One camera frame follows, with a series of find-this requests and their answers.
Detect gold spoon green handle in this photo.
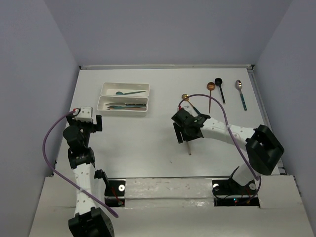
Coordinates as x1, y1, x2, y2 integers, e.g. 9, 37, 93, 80
181, 94, 200, 115

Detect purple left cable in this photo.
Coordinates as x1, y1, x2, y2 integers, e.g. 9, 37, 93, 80
43, 110, 119, 218

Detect purple cable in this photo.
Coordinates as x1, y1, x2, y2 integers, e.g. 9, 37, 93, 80
177, 93, 262, 198
43, 110, 119, 218

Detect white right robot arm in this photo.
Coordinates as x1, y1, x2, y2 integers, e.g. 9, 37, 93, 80
171, 109, 284, 194

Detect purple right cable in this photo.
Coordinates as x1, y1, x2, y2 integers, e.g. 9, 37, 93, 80
177, 93, 262, 198

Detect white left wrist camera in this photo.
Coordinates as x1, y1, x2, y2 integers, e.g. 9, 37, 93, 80
73, 106, 93, 122

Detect copper spoon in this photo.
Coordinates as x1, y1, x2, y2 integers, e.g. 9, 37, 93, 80
207, 82, 216, 113

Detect steel knife dark marbled handle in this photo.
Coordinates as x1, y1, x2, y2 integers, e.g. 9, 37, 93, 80
104, 103, 147, 107

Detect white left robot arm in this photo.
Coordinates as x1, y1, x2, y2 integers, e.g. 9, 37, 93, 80
63, 115, 115, 237

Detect teal plastic spoon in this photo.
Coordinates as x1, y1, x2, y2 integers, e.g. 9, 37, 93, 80
115, 90, 146, 95

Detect teal plastic knife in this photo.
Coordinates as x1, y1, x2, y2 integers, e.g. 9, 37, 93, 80
124, 106, 147, 110

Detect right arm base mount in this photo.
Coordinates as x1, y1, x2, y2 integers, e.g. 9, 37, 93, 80
212, 179, 260, 207

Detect silver spoon teal handle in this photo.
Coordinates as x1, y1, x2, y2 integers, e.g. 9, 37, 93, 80
235, 80, 247, 111

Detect black spoon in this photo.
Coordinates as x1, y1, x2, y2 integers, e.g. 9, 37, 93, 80
214, 78, 226, 104

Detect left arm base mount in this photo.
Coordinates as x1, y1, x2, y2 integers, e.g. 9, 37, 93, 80
104, 179, 126, 207

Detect white near tray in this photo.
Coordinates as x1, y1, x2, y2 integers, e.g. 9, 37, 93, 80
97, 96, 149, 117

